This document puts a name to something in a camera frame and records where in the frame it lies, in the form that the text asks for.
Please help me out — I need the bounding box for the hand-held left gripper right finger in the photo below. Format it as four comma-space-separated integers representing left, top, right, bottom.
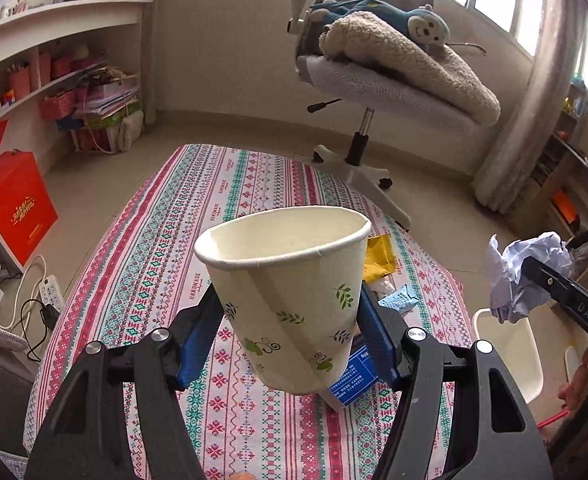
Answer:
356, 284, 554, 480

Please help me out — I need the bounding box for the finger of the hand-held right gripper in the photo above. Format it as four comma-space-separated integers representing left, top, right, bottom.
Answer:
522, 256, 575, 307

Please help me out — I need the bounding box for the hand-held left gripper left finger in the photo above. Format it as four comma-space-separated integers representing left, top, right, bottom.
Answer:
24, 287, 225, 480

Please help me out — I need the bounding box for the white paper ball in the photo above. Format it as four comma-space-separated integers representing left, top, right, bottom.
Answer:
484, 232, 573, 325

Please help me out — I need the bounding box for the blue cardboard box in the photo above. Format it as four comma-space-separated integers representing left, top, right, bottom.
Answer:
324, 335, 381, 408

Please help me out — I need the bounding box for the light blue small packet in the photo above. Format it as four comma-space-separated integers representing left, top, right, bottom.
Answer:
378, 285, 421, 313

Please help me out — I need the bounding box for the yellow snack wrapper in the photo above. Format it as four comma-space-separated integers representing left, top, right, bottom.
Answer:
363, 234, 399, 283

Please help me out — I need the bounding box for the white trash bin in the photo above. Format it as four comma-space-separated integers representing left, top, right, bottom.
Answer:
472, 307, 544, 403

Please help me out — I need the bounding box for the white paper cup leaf print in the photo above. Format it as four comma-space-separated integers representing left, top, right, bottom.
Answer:
194, 205, 373, 395

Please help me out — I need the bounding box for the person's right hand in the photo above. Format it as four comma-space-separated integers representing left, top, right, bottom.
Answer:
558, 345, 588, 413

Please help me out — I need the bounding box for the orange box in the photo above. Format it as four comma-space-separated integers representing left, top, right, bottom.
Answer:
551, 189, 579, 225

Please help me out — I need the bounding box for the patterned red green tablecloth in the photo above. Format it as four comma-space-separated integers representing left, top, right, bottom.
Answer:
22, 144, 469, 480

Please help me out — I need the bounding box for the red plastic stick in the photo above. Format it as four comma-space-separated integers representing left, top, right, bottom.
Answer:
538, 409, 570, 428

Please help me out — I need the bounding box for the wooden shelf unit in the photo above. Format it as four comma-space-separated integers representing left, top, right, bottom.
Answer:
504, 82, 588, 241

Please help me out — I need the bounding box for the white power strip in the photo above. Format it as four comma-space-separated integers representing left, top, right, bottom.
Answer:
39, 275, 66, 311

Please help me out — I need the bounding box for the beige curtain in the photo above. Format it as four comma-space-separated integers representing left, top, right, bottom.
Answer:
471, 0, 588, 206

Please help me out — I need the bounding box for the white cloth bag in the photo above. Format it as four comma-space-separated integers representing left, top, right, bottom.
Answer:
118, 110, 145, 151

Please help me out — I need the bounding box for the red cardboard box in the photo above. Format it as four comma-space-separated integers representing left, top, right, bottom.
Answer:
0, 119, 59, 268

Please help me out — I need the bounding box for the pink storage box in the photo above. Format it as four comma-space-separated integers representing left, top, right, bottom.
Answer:
71, 127, 120, 153

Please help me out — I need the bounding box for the beige fleece blanket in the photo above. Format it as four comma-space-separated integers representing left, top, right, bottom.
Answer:
319, 10, 502, 127

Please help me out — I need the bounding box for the grey office chair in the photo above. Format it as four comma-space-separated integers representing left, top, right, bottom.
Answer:
288, 0, 499, 231

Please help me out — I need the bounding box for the stack of papers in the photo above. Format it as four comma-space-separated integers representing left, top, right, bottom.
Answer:
71, 67, 142, 128

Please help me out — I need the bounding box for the pink plastic basket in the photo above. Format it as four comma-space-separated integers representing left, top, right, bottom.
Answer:
40, 91, 77, 121

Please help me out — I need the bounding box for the blue monkey plush toy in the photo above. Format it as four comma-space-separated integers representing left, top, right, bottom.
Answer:
310, 0, 487, 56

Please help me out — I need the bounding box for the pink pen holder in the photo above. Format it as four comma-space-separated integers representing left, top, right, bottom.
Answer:
9, 64, 31, 101

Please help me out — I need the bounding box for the white bookshelf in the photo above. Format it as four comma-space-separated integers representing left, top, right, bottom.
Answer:
0, 0, 155, 271

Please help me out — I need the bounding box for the black cable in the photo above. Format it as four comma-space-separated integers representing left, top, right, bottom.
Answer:
20, 299, 57, 363

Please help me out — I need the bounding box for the white cable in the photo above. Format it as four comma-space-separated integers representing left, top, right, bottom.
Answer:
0, 255, 47, 331

